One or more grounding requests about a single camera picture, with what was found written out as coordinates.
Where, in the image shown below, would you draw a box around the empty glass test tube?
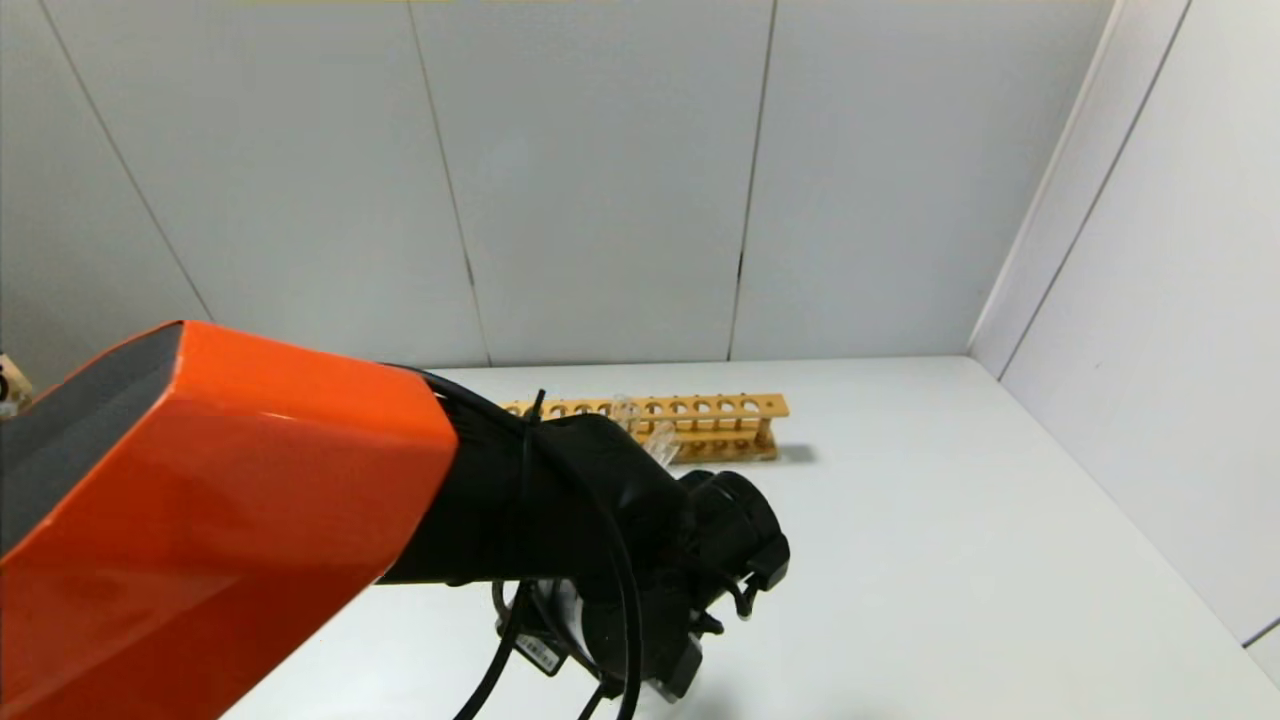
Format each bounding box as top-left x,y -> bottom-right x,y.
645,420 -> 683,469

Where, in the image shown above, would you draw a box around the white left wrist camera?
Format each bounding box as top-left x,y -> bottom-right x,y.
645,635 -> 705,704

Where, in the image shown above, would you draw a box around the wooden test tube rack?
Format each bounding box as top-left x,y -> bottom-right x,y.
503,393 -> 790,464

